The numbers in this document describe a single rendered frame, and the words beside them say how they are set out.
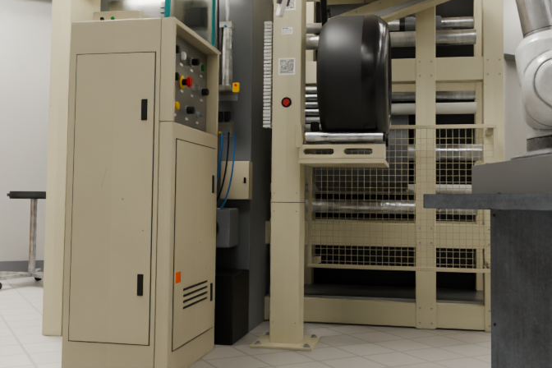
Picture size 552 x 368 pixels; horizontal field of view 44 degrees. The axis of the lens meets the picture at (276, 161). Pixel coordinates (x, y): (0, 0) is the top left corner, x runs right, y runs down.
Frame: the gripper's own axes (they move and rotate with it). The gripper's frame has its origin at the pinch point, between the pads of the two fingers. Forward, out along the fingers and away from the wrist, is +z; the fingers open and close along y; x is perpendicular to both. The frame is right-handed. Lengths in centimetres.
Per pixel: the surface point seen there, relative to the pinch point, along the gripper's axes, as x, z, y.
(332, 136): 54, 40, 59
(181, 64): 58, 27, -11
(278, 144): 73, 51, 45
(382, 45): 47, -1, 66
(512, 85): 450, -36, 496
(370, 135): 46, 35, 72
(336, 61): 52, 10, 50
